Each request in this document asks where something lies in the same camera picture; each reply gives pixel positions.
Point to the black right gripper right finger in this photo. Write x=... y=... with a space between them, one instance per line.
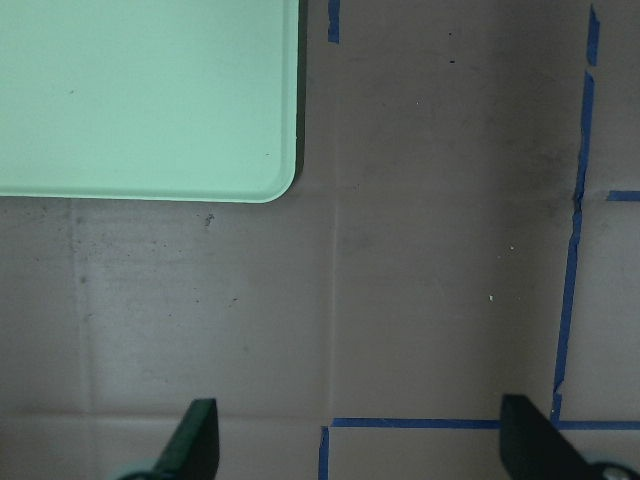
x=531 y=448

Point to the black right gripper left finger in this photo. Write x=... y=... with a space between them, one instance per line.
x=193 y=450

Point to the mint green tray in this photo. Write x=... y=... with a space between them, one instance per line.
x=150 y=100

